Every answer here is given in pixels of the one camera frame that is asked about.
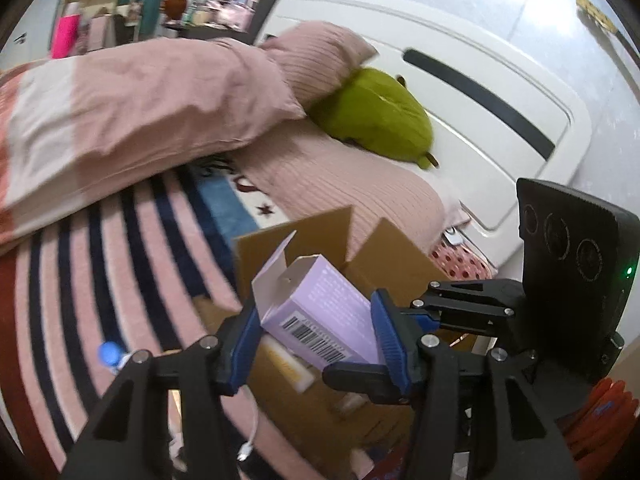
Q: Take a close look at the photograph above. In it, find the purple carton box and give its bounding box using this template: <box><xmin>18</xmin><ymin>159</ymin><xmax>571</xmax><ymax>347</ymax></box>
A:
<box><xmin>252</xmin><ymin>230</ymin><xmax>384</xmax><ymax>370</ymax></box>

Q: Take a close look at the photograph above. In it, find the brown cardboard box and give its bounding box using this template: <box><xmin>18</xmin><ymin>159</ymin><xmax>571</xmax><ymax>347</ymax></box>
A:
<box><xmin>192</xmin><ymin>206</ymin><xmax>482</xmax><ymax>466</ymax></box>

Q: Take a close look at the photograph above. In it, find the pink striped pillow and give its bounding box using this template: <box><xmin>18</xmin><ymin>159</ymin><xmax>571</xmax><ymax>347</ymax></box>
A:
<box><xmin>259</xmin><ymin>21</ymin><xmax>378</xmax><ymax>110</ymax></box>

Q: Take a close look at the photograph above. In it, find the brown plush on desk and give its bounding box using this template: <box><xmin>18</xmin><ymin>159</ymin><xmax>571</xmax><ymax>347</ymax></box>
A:
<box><xmin>160</xmin><ymin>0</ymin><xmax>188</xmax><ymax>21</ymax></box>

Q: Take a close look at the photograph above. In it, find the striped fleece blanket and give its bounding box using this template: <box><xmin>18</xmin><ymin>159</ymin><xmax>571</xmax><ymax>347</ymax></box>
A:
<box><xmin>1</xmin><ymin>156</ymin><xmax>285</xmax><ymax>479</ymax></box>

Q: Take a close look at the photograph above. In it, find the white yellow rectangular case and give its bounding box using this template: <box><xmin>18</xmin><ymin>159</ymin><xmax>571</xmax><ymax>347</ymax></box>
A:
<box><xmin>262</xmin><ymin>335</ymin><xmax>316</xmax><ymax>393</ymax></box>

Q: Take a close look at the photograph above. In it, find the green plush toy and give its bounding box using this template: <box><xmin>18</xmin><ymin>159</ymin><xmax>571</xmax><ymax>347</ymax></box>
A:
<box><xmin>308</xmin><ymin>67</ymin><xmax>435</xmax><ymax>169</ymax></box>

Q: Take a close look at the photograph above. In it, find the white bed headboard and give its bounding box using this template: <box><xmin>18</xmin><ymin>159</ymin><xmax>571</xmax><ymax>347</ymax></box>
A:
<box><xmin>256</xmin><ymin>0</ymin><xmax>592</xmax><ymax>266</ymax></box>

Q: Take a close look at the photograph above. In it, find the pink lower pillow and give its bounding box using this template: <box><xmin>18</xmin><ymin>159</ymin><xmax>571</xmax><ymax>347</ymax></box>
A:
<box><xmin>232</xmin><ymin>119</ymin><xmax>471</xmax><ymax>261</ymax></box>

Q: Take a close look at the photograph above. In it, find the white cable adapter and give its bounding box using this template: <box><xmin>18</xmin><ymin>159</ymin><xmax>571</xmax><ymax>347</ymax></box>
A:
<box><xmin>169</xmin><ymin>386</ymin><xmax>259</xmax><ymax>474</ymax></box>

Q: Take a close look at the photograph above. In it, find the striped folded duvet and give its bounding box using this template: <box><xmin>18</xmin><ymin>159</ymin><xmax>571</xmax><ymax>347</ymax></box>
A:
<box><xmin>1</xmin><ymin>38</ymin><xmax>304</xmax><ymax>249</ymax></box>

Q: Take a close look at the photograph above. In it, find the pink gift bag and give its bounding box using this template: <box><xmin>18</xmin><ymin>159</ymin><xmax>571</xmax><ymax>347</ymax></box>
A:
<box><xmin>51</xmin><ymin>14</ymin><xmax>81</xmax><ymax>58</ymax></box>

